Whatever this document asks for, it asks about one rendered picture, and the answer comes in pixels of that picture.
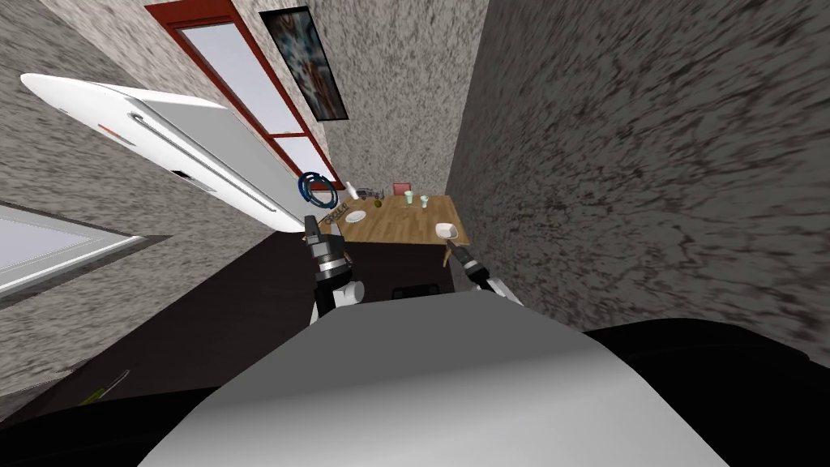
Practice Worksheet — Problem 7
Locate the wooden table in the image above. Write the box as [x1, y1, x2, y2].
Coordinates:
[326, 181, 470, 269]

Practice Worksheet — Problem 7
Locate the dark framed wall picture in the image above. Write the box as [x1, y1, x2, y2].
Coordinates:
[259, 6, 351, 123]

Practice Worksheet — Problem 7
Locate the long silver refrigerator handle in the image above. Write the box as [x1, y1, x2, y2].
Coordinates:
[126, 111, 280, 215]

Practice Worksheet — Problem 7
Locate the white framed window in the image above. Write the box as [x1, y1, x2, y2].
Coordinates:
[0, 200, 173, 307]

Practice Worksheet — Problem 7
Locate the white refrigerator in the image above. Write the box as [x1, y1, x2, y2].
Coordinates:
[19, 72, 339, 234]

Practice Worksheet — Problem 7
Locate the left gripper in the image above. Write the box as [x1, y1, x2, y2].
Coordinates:
[304, 214, 349, 263]

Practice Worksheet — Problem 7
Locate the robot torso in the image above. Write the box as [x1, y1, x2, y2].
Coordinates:
[137, 282, 731, 467]

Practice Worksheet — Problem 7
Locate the blue ring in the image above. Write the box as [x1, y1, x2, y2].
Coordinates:
[297, 171, 340, 211]

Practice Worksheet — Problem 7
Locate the red framed window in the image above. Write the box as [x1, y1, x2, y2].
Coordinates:
[143, 0, 345, 191]

